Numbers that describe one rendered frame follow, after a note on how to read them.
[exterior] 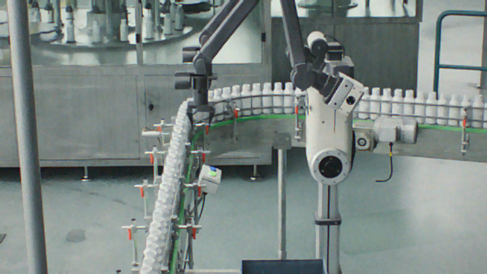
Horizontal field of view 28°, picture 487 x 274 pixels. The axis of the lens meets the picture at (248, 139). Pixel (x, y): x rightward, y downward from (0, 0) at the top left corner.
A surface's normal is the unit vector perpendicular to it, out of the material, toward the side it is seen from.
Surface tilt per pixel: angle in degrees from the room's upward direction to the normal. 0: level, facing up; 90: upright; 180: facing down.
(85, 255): 0
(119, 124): 90
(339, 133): 101
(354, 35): 90
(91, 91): 90
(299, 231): 0
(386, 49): 90
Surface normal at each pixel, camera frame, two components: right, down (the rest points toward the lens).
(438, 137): -0.30, 0.28
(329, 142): 0.00, 0.47
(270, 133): 0.12, 0.29
